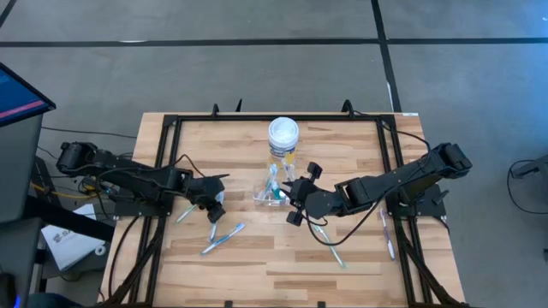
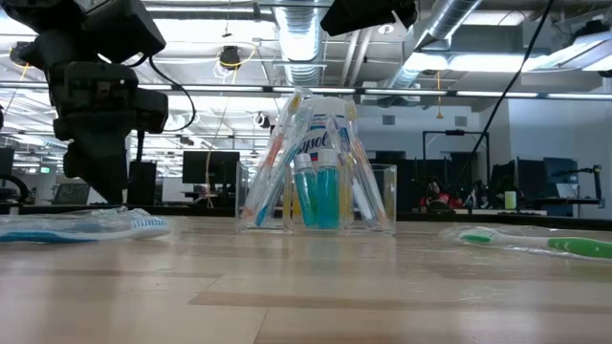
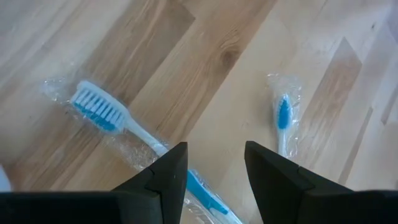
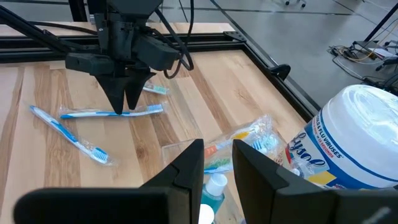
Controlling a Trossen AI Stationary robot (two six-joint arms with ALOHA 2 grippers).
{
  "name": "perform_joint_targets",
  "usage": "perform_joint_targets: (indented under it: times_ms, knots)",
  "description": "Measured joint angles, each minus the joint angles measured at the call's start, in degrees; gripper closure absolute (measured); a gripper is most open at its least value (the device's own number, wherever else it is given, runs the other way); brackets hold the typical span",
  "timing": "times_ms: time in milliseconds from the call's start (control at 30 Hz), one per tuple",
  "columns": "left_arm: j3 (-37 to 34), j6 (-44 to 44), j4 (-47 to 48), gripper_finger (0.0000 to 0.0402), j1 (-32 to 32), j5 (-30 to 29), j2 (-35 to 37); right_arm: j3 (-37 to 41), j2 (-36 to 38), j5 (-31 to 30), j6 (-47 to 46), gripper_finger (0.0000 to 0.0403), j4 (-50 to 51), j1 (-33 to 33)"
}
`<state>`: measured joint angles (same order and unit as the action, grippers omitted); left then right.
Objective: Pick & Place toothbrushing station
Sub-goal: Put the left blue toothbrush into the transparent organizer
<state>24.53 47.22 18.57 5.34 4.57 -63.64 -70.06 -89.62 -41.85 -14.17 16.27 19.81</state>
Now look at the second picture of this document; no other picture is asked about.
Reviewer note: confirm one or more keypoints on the blue white wrapped toothbrush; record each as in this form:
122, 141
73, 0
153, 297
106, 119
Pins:
340, 136

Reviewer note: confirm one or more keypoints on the rectangular ceiling light panel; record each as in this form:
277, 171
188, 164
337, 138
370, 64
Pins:
478, 62

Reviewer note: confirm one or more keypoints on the black computer monitor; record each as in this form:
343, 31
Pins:
210, 167

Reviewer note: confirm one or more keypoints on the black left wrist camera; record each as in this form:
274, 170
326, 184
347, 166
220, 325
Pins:
152, 111

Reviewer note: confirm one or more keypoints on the black clamp stand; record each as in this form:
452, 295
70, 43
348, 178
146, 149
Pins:
596, 186

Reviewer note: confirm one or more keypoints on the orange toothbrush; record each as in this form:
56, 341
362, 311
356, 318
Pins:
357, 138
275, 153

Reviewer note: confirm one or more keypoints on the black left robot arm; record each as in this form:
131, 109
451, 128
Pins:
119, 28

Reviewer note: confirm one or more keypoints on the Lysol wipes canister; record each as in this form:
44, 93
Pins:
322, 112

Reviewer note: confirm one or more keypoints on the green exit sign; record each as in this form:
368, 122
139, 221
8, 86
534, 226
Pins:
45, 169

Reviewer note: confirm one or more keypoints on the teal toothbrush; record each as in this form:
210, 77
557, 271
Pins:
117, 212

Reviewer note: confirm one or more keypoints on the black tall cabinet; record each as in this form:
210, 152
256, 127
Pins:
148, 186

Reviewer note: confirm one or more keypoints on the silver spiral air duct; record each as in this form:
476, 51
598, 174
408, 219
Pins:
454, 14
299, 48

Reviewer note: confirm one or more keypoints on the white ceiling pipes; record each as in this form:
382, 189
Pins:
356, 57

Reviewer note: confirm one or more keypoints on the black rectangular frame stand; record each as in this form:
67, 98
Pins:
454, 132

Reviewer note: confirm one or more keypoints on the clear acrylic organizer box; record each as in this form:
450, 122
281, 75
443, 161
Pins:
389, 210

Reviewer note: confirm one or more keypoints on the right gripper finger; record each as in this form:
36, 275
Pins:
363, 16

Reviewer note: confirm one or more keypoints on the blue mouthwash bottle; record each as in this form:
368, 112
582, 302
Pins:
306, 200
328, 200

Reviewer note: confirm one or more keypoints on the green cup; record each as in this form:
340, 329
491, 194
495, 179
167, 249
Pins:
510, 200

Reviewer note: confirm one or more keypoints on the dark computer monitor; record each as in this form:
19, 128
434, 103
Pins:
557, 177

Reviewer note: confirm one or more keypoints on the long linear ceiling light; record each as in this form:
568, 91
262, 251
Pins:
406, 92

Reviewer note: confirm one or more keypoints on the green toothbrush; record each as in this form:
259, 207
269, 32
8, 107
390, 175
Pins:
574, 247

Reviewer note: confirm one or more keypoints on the person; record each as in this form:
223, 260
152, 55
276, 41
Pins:
440, 200

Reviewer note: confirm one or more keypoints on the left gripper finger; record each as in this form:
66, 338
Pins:
100, 172

